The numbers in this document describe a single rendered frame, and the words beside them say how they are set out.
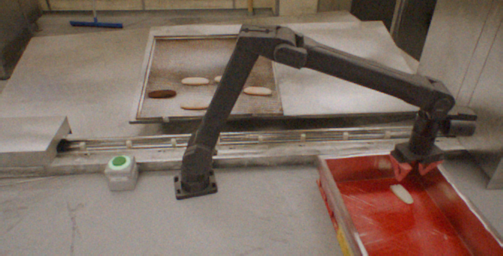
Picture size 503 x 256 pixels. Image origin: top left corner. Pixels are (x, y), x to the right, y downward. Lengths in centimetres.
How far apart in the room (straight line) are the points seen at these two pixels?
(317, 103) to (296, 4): 337
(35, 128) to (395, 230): 108
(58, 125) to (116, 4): 384
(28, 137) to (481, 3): 137
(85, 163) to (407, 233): 91
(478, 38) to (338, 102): 45
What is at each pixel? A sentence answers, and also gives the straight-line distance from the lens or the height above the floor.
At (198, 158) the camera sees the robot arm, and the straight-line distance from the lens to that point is 99.
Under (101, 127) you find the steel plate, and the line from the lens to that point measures 145.
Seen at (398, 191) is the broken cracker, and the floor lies 83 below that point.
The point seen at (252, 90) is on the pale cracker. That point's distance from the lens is 137.
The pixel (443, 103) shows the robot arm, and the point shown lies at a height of 115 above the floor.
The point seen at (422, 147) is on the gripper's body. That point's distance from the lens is 103.
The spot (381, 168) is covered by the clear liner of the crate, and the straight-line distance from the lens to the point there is 117.
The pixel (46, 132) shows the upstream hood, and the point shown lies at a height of 92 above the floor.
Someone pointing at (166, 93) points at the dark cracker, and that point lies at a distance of 139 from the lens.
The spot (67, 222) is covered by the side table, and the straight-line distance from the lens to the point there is 114.
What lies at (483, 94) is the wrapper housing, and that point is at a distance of 128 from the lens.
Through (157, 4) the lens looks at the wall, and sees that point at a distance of 498.
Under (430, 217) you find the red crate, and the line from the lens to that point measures 114.
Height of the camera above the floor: 161
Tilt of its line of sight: 34 degrees down
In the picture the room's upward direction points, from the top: straight up
